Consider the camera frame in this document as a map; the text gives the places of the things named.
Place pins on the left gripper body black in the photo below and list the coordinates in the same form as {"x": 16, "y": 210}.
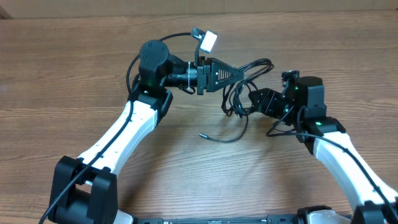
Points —
{"x": 202, "y": 71}

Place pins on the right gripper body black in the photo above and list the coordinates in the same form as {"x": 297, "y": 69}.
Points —
{"x": 277, "y": 107}

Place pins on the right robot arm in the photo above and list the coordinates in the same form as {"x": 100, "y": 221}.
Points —
{"x": 301, "y": 105}

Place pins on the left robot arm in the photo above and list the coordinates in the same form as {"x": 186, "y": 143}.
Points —
{"x": 85, "y": 189}

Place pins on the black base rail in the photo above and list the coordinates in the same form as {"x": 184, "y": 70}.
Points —
{"x": 269, "y": 219}

